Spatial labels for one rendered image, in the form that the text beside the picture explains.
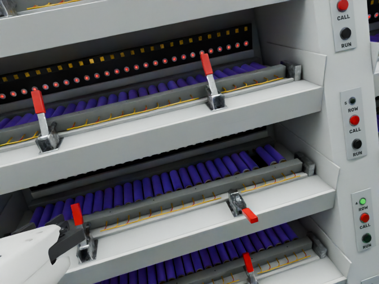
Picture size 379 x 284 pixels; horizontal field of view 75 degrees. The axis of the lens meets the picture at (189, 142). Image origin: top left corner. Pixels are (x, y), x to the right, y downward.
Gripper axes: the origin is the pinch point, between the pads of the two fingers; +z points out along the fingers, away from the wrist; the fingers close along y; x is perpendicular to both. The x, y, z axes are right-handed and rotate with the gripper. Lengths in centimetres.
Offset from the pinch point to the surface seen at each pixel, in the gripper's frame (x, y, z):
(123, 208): -2.7, 7.2, 15.0
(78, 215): -0.8, 0.9, 10.5
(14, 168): 9.0, -4.4, 6.3
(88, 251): -6.4, 1.5, 8.7
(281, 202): -8.3, 34.8, 9.7
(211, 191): -4.0, 23.8, 14.4
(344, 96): 7.2, 48.5, 5.7
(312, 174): -6.1, 43.9, 13.0
